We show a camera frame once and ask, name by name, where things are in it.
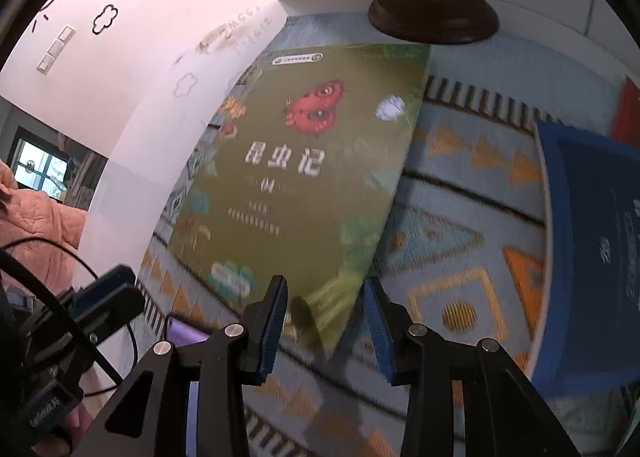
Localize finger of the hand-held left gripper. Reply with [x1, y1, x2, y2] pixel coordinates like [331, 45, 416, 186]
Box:
[30, 285, 146, 368]
[70, 264, 137, 305]

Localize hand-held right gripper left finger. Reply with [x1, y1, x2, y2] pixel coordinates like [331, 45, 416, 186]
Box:
[70, 274, 290, 457]

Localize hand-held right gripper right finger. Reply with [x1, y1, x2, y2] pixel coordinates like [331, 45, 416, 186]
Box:
[362, 277, 583, 457]

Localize olive book with red butterfly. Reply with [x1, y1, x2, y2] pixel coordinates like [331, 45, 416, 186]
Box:
[142, 42, 432, 355]

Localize person's left hand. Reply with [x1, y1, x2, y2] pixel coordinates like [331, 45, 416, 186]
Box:
[30, 407, 98, 457]

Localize purple flat object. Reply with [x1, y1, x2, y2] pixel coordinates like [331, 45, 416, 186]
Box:
[165, 314, 211, 418]

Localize patterned table mat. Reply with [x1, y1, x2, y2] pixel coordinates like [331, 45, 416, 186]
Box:
[135, 12, 640, 457]

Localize dark framed window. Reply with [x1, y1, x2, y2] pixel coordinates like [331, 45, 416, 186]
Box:
[10, 126, 108, 210]

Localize navy blue book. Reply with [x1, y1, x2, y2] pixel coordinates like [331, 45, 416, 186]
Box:
[532, 119, 640, 385]

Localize black cable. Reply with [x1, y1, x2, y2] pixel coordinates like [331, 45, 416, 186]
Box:
[0, 236, 138, 395]

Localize cloud outline wall decal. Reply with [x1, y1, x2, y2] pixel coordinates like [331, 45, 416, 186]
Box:
[172, 72, 199, 98]
[91, 6, 120, 35]

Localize white wall switches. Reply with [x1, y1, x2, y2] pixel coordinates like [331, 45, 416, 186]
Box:
[36, 26, 76, 72]

